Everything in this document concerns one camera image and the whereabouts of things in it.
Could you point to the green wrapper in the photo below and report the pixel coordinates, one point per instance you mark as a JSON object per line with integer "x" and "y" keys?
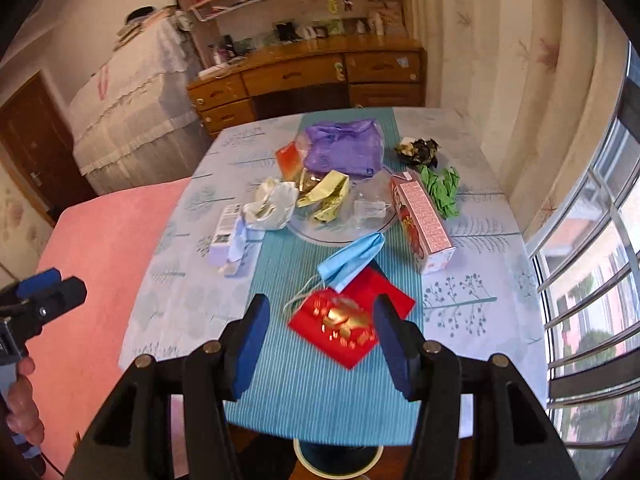
{"x": 440, "y": 190}

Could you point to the yellow hanging ornament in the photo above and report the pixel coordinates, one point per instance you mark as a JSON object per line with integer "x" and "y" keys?
{"x": 332, "y": 2}

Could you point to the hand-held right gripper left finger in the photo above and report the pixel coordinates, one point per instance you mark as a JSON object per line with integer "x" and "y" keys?
{"x": 247, "y": 352}

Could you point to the wooden bookshelf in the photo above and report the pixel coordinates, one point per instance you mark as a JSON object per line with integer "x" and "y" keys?
{"x": 350, "y": 16}

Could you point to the pink drink carton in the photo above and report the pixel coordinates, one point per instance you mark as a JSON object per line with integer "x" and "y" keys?
{"x": 422, "y": 220}

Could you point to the white crumpled paper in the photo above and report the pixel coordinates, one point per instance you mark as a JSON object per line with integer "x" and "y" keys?
{"x": 277, "y": 205}

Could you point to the dark crumpled wrapper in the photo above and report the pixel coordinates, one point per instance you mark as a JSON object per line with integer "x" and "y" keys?
{"x": 417, "y": 151}

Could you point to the pink bed cover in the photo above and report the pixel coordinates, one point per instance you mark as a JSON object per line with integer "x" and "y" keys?
{"x": 100, "y": 260}

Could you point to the orange snack packet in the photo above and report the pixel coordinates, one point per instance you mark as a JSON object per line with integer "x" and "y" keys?
{"x": 289, "y": 162}

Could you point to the cream round trash bin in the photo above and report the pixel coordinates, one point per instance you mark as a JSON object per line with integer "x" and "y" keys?
{"x": 320, "y": 471}

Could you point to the blue face mask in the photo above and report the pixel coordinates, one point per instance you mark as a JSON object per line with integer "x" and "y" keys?
{"x": 350, "y": 260}

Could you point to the round glass turntable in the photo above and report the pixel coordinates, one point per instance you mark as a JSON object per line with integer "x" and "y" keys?
{"x": 345, "y": 234}

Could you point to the teal striped table runner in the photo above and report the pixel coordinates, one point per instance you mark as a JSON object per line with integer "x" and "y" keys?
{"x": 300, "y": 385}

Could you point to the black picture frame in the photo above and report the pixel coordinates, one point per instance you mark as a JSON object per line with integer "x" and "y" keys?
{"x": 285, "y": 31}

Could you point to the dark round item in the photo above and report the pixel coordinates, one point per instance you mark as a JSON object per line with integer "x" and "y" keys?
{"x": 140, "y": 14}

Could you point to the wooden desk with drawers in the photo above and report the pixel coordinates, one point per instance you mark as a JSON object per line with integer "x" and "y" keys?
{"x": 300, "y": 75}

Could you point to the white tree print tablecloth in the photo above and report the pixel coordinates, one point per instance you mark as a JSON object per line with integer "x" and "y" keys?
{"x": 475, "y": 310}

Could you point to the white lace furniture cover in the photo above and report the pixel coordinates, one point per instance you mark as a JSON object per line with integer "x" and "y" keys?
{"x": 130, "y": 110}

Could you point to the red envelope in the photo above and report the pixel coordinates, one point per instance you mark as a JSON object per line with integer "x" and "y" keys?
{"x": 360, "y": 287}

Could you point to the clear plastic wrapper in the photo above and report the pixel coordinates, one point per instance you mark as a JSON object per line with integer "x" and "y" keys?
{"x": 371, "y": 207}

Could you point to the brown wooden door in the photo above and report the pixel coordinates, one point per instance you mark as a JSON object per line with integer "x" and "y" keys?
{"x": 35, "y": 150}

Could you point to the person's left hand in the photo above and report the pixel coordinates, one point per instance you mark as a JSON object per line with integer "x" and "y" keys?
{"x": 25, "y": 410}

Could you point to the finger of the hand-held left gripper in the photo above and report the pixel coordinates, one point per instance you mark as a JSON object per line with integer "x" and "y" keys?
{"x": 37, "y": 282}
{"x": 60, "y": 297}

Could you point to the small white box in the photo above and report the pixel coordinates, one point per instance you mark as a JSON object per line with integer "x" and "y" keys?
{"x": 222, "y": 232}

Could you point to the purple plastic wipes packet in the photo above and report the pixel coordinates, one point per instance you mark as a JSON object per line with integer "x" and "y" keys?
{"x": 340, "y": 150}

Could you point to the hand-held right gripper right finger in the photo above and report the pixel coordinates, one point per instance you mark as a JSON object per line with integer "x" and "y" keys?
{"x": 392, "y": 357}

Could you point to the yellow foil bag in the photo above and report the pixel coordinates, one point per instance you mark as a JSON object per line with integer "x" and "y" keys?
{"x": 327, "y": 195}

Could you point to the dark hanging ornament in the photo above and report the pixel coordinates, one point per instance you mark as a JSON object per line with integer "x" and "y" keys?
{"x": 347, "y": 1}

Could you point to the pale blue crumpled wrapper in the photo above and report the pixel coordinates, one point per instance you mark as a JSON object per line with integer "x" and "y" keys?
{"x": 239, "y": 256}

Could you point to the white figurine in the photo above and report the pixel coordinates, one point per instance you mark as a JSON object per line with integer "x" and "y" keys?
{"x": 376, "y": 22}

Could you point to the metal window grille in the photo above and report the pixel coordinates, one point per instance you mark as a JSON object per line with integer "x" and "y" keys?
{"x": 575, "y": 280}

